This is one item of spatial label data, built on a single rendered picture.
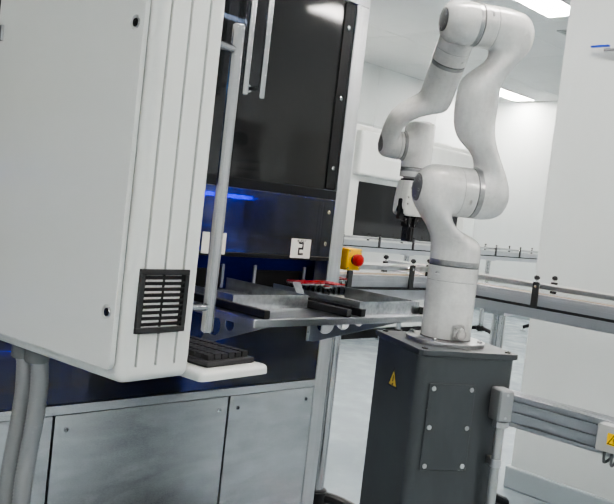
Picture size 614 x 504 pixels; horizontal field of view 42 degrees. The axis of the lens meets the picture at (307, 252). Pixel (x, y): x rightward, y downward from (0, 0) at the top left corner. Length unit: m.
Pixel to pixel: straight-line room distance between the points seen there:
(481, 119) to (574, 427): 1.40
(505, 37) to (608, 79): 1.72
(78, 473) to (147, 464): 0.21
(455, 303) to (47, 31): 1.06
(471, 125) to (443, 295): 0.40
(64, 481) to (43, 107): 0.95
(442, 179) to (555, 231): 1.81
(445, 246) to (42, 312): 0.91
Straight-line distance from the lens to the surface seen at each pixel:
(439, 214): 1.87
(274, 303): 2.04
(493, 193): 1.92
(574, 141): 3.65
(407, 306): 2.26
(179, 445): 2.29
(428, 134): 2.24
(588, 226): 3.57
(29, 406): 1.74
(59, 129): 1.58
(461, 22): 1.90
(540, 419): 3.04
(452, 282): 1.89
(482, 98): 1.91
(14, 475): 1.82
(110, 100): 1.46
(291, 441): 2.59
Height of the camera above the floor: 1.14
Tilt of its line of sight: 3 degrees down
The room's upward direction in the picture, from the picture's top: 6 degrees clockwise
